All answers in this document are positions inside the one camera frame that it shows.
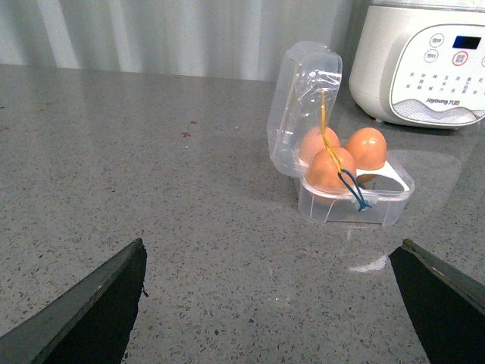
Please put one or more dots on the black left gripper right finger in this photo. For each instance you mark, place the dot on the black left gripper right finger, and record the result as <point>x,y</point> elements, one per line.
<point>446,306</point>

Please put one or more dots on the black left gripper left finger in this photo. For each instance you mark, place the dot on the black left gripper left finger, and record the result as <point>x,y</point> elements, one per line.
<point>91,322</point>

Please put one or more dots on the clear plastic egg box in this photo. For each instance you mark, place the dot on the clear plastic egg box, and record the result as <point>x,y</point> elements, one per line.
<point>308,69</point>

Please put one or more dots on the brown egg front left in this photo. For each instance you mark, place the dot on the brown egg front left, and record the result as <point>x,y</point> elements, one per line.
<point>323,174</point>

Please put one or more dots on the brown egg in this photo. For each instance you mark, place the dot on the brown egg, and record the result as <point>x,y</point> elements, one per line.
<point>312,143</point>
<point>323,174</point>
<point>368,147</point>

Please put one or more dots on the brown egg back right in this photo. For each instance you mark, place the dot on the brown egg back right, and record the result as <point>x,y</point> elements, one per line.
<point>368,147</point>

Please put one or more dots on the brown egg back left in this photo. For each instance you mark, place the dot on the brown egg back left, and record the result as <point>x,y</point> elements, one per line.
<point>312,143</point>

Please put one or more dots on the blue rubber band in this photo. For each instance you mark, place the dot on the blue rubber band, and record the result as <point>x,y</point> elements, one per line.
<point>354,189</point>

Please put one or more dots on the yellow rubber band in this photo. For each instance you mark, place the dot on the yellow rubber band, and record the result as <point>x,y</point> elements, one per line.
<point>323,127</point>

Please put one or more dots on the white Joyoung cooker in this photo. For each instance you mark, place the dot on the white Joyoung cooker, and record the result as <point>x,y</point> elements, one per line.
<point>421,63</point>

